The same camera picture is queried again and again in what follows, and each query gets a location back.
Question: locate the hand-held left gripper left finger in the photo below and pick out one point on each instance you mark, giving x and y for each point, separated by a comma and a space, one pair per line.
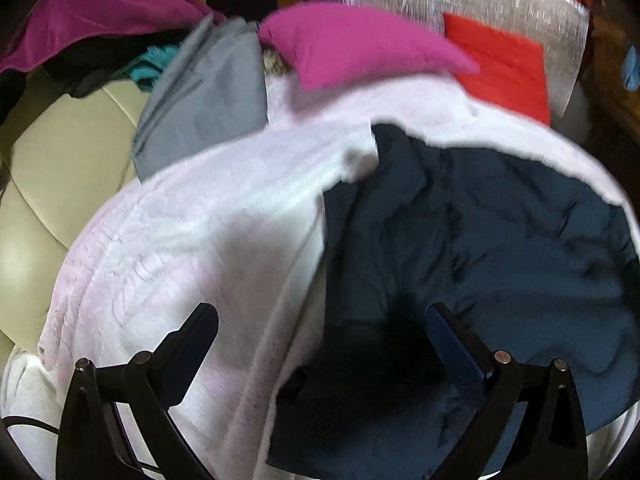
196, 345

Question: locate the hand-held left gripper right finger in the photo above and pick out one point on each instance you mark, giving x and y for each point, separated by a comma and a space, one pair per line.
452, 347

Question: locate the navy padded jacket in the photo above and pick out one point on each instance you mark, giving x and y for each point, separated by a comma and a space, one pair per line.
525, 240

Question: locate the pale pink blanket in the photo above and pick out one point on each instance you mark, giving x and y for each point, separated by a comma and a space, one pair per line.
200, 240

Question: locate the beige leather headboard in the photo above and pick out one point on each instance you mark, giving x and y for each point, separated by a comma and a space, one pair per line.
60, 175

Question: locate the grey cloth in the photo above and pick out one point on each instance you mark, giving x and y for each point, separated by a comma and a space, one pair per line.
205, 105

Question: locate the teal cloth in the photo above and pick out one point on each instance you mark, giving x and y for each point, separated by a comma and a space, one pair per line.
150, 67

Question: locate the black cloth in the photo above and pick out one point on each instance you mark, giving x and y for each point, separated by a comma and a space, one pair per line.
85, 72

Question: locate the pink cloth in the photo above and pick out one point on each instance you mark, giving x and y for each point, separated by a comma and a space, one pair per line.
350, 45

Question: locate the blue cloth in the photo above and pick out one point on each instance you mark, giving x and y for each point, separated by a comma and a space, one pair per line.
631, 67

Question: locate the magenta cloth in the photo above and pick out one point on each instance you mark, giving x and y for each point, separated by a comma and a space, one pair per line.
100, 15

